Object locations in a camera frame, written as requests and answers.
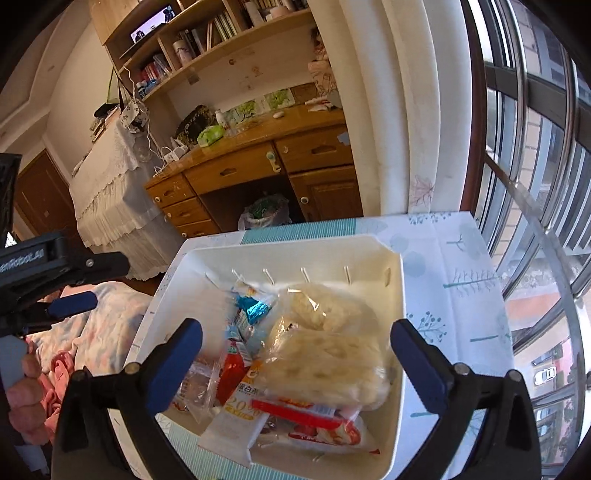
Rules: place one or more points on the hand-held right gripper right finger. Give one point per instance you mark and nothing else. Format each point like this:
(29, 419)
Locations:
(415, 364)

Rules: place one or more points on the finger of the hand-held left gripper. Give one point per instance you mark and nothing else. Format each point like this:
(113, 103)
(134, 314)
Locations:
(74, 304)
(104, 267)

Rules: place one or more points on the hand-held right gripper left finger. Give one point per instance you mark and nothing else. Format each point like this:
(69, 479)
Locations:
(180, 355)

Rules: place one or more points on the white orange protein bar packet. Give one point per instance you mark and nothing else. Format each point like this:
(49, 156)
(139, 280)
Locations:
(235, 424)

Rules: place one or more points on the clear pale puffs bag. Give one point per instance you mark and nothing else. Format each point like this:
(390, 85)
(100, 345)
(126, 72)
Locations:
(328, 307)
(323, 369)

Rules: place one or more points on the red white candy packet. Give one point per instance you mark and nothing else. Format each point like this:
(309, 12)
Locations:
(323, 431)

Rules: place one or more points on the white plastic bin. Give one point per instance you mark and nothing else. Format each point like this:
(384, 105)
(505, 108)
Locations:
(323, 258)

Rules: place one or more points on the person's left hand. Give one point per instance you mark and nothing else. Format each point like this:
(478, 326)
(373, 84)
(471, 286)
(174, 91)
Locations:
(34, 397)

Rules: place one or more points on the floral quilt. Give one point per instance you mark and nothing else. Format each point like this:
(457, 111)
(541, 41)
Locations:
(115, 314)

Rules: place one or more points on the brown wooden door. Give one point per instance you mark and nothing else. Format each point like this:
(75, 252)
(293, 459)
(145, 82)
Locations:
(46, 198)

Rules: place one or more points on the white lace cover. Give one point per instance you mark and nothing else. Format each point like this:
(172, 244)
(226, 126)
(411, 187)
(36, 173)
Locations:
(111, 203)

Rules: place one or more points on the pink fleece blanket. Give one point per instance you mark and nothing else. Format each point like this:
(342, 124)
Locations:
(53, 383)

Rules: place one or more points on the patterned tablecloth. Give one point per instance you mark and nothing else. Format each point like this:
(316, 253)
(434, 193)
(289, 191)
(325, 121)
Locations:
(452, 286)

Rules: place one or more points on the white car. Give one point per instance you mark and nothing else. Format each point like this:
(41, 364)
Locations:
(545, 376)

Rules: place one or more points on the white power strip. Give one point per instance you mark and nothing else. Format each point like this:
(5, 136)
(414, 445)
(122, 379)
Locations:
(175, 152)

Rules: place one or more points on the printed cloth bag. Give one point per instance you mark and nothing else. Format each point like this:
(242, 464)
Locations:
(133, 117)

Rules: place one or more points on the black pan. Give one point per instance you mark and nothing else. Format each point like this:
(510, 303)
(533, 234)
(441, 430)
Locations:
(106, 110)

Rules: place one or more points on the white plastic trash bag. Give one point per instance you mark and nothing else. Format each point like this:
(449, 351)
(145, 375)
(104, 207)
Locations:
(265, 212)

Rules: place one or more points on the dark patterned pouch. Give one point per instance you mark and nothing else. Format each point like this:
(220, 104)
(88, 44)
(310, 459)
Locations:
(194, 124)

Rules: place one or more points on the green tissue pack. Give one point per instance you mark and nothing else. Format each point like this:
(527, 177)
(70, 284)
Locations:
(211, 136)

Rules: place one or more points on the small white bottle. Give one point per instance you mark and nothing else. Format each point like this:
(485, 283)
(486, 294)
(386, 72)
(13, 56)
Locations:
(220, 120)

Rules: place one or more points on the wooden desk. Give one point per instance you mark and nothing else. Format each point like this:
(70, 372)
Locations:
(258, 157)

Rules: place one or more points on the metal window railing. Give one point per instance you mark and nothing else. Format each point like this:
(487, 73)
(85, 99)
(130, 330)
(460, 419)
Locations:
(531, 203)

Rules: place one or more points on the green leaf card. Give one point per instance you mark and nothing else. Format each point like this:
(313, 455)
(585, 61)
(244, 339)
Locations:
(277, 99)
(242, 110)

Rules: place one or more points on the white mug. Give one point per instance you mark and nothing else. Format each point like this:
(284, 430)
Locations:
(181, 51)

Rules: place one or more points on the wooden bookshelf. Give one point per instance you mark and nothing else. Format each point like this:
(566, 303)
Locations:
(231, 64)

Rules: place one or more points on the white curtain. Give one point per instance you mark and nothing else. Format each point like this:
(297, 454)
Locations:
(397, 115)

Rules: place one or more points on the row of books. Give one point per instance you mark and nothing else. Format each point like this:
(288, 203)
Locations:
(212, 32)

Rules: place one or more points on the printed gift box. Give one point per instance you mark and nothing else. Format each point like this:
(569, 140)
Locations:
(325, 85)

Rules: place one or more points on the doll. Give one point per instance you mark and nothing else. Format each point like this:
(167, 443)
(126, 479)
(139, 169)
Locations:
(321, 46)

